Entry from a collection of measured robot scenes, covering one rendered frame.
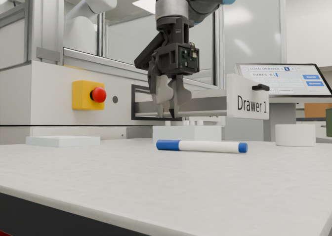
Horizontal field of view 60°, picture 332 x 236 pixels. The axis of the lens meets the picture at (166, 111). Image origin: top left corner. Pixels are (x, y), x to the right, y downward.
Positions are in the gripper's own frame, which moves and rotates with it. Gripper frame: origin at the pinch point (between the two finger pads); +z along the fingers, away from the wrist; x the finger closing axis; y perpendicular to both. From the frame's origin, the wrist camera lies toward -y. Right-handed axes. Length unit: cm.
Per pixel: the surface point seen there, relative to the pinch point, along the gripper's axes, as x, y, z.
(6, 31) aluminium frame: -25.4, -31.8, -20.6
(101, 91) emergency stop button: -8.1, -14.5, -5.3
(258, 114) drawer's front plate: 33.3, 4.1, -0.2
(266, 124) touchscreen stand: 122, -41, 2
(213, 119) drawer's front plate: 60, -34, 0
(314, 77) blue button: 140, -18, -27
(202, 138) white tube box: -0.8, 11.6, 5.7
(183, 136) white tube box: -3.2, 8.7, 5.2
